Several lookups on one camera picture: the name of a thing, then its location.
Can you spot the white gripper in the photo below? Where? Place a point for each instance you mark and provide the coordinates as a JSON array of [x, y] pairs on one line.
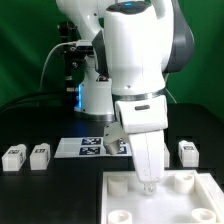
[[144, 122]]

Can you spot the white square tabletop tray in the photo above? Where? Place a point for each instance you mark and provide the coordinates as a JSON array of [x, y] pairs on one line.
[[182, 197]]

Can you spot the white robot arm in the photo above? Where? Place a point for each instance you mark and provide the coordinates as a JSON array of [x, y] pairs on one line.
[[128, 46]]

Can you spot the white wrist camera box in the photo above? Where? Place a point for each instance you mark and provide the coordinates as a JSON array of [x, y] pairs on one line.
[[113, 135]]

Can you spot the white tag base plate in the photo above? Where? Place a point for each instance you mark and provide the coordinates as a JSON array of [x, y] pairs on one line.
[[84, 147]]

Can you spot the black camera stand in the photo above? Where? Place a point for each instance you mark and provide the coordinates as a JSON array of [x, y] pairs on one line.
[[73, 61]]

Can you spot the grey mounted camera bar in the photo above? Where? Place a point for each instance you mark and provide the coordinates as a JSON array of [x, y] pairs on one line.
[[84, 46]]

